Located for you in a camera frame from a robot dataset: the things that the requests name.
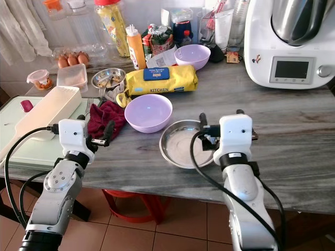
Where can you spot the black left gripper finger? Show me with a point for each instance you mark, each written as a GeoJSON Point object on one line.
{"type": "Point", "coordinates": [109, 129]}

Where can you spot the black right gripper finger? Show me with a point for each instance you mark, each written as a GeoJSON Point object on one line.
{"type": "Point", "coordinates": [240, 112]}
{"type": "Point", "coordinates": [202, 123]}

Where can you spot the steel fork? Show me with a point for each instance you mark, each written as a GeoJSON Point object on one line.
{"type": "Point", "coordinates": [102, 94]}

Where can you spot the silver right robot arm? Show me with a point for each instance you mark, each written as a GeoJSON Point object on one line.
{"type": "Point", "coordinates": [246, 198]}

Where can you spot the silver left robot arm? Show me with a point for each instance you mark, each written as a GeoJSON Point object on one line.
{"type": "Point", "coordinates": [55, 183]}

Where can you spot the dark red cloth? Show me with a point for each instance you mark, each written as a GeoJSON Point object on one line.
{"type": "Point", "coordinates": [102, 115]}

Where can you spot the shallow steel plate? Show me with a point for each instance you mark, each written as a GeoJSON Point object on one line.
{"type": "Point", "coordinates": [180, 149]}

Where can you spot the large purple plastic bowl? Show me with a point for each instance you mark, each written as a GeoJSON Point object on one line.
{"type": "Point", "coordinates": [148, 112]}

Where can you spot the steel bowl with food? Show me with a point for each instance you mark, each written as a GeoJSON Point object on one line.
{"type": "Point", "coordinates": [108, 78]}

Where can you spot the yellow kitchen wipes pack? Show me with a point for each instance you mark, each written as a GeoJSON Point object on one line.
{"type": "Point", "coordinates": [162, 83]}

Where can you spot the small brown trinket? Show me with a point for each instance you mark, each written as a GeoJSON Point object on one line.
{"type": "Point", "coordinates": [232, 55]}

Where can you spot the red plastic stool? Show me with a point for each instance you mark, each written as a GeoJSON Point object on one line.
{"type": "Point", "coordinates": [128, 196]}

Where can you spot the clear rectangular plastic container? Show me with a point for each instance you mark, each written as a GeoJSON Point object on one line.
{"type": "Point", "coordinates": [72, 76]}

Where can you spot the white kitchen cooking machine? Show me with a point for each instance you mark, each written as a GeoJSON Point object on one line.
{"type": "Point", "coordinates": [272, 55]}

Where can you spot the small purple plastic bowl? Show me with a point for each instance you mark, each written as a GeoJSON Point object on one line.
{"type": "Point", "coordinates": [192, 55]}

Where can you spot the pale green cutting board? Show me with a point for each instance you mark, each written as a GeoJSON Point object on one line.
{"type": "Point", "coordinates": [26, 149]}

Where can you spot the brown egg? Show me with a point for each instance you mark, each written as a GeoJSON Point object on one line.
{"type": "Point", "coordinates": [84, 57]}
{"type": "Point", "coordinates": [73, 59]}
{"type": "Point", "coordinates": [63, 62]}

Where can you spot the white printed paper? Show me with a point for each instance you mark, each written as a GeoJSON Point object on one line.
{"type": "Point", "coordinates": [162, 57]}

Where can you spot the small red oval item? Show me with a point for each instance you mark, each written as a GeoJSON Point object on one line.
{"type": "Point", "coordinates": [26, 105]}

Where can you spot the orange squeeze sauce bottle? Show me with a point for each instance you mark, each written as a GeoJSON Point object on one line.
{"type": "Point", "coordinates": [136, 49]}

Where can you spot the clear plastic measuring jug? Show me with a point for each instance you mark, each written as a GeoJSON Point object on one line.
{"type": "Point", "coordinates": [215, 26]}

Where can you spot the stack of clear cups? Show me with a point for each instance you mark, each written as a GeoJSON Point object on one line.
{"type": "Point", "coordinates": [239, 21]}

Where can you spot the green snack bag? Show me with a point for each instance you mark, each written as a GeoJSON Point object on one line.
{"type": "Point", "coordinates": [158, 36]}

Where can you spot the yellow jar with red lid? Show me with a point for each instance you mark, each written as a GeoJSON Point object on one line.
{"type": "Point", "coordinates": [113, 29]}

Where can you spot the white hanging cloth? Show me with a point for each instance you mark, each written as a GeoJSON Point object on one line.
{"type": "Point", "coordinates": [21, 26]}

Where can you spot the clear bottle with orange cap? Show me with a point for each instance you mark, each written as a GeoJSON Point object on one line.
{"type": "Point", "coordinates": [55, 13]}

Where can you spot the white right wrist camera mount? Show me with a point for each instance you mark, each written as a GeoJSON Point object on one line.
{"type": "Point", "coordinates": [236, 133]}

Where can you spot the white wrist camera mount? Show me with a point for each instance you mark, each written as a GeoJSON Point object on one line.
{"type": "Point", "coordinates": [73, 136]}
{"type": "Point", "coordinates": [236, 133]}

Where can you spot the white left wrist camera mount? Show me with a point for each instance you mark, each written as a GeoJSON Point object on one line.
{"type": "Point", "coordinates": [73, 136]}

